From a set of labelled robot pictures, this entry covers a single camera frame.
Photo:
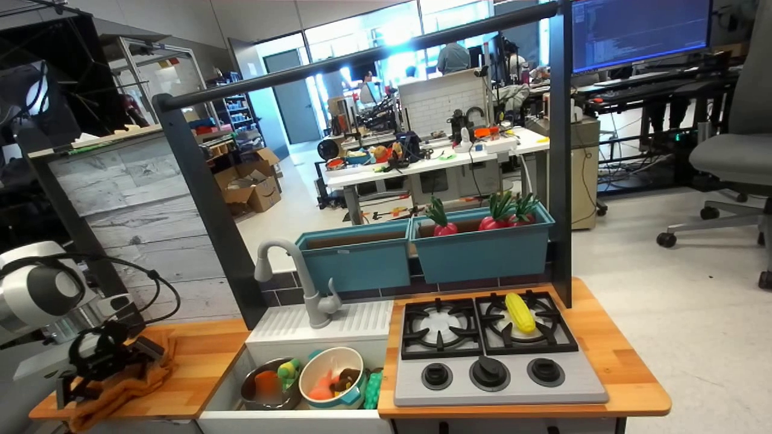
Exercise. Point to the black computer desk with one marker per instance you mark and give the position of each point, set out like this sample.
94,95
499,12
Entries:
652,86

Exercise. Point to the teal planter box empty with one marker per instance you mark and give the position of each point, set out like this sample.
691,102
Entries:
352,260

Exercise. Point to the stainless steel bowl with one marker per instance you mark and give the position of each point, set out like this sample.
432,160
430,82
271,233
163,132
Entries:
255,401

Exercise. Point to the white work desk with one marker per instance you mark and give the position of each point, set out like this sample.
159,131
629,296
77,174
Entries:
435,166

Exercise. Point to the pink heart plush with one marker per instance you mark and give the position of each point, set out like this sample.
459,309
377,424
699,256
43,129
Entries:
324,388

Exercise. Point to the teal planter box with plants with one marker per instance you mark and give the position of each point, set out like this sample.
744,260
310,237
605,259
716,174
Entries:
483,253

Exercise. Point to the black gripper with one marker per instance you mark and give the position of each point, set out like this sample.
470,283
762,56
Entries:
108,352

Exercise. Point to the green bowl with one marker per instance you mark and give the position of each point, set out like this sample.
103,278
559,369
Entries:
352,358

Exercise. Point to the beige cabinet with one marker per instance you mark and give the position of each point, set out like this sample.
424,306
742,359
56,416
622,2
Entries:
582,170

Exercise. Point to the person in grey shirt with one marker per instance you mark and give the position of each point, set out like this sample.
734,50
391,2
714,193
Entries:
452,57

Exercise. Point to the grey toy faucet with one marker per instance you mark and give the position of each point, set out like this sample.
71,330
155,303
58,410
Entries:
310,299

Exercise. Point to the orange plush toy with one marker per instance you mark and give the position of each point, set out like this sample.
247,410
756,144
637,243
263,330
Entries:
265,384

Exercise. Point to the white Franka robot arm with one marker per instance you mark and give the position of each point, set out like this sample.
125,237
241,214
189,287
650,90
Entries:
36,293

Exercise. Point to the cardboard box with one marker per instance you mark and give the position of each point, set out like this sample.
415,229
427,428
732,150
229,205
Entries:
248,189

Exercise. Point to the yellow corn toy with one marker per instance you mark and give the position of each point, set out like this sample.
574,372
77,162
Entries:
520,314

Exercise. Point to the black stove grate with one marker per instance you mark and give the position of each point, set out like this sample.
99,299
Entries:
461,343
557,337

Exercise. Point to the black stove knob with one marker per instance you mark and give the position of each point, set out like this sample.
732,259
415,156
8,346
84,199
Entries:
438,376
545,372
487,375

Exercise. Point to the computer monitor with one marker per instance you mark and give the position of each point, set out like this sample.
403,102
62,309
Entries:
641,31

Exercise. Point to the white toy sink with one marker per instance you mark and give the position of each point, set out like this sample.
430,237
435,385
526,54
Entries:
358,320

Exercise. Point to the grey office chair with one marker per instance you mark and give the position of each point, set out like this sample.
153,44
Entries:
732,156

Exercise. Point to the red radish toy plant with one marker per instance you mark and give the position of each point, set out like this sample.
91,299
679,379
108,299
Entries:
498,212
523,208
438,217

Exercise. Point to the black metal frame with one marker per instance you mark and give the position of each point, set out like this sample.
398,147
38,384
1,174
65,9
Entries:
201,184

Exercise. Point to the yellow-green toy fruit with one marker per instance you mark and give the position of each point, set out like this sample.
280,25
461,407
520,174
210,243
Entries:
284,372

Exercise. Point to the white panel board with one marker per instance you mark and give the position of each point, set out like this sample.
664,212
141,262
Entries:
442,105

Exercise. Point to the grey toy stove top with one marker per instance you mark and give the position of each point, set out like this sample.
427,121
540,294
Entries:
498,391

